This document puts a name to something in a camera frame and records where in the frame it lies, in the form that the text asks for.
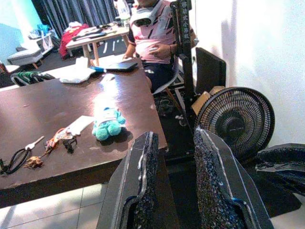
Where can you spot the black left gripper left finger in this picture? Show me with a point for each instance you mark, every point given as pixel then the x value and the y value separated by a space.
pixel 133 181

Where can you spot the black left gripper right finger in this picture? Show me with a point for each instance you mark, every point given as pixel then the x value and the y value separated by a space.
pixel 219 181

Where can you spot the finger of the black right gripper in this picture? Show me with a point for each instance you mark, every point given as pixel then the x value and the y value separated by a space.
pixel 283 177
pixel 283 152

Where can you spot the black floor fan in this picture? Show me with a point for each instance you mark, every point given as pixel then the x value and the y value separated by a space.
pixel 238 124

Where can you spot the white paper card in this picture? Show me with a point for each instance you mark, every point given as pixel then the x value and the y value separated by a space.
pixel 79 125

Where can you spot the brown cardboard box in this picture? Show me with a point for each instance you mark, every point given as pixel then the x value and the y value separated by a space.
pixel 201 101

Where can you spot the dark brown wooden table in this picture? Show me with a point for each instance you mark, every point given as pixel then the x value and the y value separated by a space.
pixel 59 102

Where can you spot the grey chair with wooden legs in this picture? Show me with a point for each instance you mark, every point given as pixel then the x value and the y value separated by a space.
pixel 172 80

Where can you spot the black flat panel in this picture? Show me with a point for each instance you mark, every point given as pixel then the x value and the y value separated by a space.
pixel 209 69

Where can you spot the black laptop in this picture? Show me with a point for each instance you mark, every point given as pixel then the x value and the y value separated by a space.
pixel 121 66

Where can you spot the flat blue object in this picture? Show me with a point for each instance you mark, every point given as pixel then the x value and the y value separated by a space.
pixel 97 69

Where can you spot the white cloth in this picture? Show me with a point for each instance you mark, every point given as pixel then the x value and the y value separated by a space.
pixel 76 74

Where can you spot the person in pink shirt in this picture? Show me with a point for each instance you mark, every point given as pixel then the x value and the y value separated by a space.
pixel 147 38

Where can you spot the light wooden low table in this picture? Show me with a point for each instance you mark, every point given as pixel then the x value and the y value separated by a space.
pixel 95 40

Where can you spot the black keyboard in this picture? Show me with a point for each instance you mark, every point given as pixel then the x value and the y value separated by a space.
pixel 90 35

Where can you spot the red cloth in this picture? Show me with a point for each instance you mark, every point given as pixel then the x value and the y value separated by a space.
pixel 65 41

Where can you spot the white VR headset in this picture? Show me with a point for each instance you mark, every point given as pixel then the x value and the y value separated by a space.
pixel 143 20

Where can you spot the white shelf unit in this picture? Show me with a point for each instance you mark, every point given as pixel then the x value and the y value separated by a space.
pixel 45 43

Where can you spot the grey upholstered stool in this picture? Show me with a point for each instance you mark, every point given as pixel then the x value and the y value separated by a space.
pixel 23 55

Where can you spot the clear plastic bottle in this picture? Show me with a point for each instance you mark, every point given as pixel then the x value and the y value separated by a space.
pixel 124 12

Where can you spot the dark striped curtain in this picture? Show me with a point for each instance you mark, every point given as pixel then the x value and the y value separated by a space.
pixel 71 9

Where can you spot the black gantry frame with lettering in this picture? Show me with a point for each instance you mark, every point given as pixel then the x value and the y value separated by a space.
pixel 185 35

